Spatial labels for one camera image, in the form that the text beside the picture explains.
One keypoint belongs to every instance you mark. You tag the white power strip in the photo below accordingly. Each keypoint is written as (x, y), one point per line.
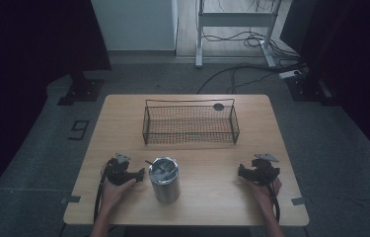
(291, 74)

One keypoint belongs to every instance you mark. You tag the dark curtain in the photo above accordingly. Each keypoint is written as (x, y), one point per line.
(24, 49)
(353, 49)

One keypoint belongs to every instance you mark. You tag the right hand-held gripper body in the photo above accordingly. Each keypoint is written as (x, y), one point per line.
(266, 171)

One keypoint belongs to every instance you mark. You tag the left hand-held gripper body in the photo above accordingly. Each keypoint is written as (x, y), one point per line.
(117, 172)

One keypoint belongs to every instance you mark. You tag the black round sticker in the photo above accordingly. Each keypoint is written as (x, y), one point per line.
(218, 106)

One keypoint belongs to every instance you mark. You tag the person's left hand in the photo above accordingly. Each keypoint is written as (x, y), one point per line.
(114, 192)

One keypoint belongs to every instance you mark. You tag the white metal desk frame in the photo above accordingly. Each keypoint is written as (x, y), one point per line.
(235, 19)

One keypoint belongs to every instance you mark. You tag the black stand base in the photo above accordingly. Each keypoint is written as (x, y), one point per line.
(310, 89)
(82, 90)

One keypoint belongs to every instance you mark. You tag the person's right hand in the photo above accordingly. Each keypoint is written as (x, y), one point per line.
(262, 193)

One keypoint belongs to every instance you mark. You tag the stainless steel tumbler cup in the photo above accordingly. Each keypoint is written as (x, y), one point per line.
(164, 184)

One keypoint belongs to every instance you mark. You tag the white cabinet panel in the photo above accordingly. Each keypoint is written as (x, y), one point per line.
(134, 24)

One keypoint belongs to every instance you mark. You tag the grey tape marker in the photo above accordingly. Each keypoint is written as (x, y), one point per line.
(298, 200)
(71, 199)

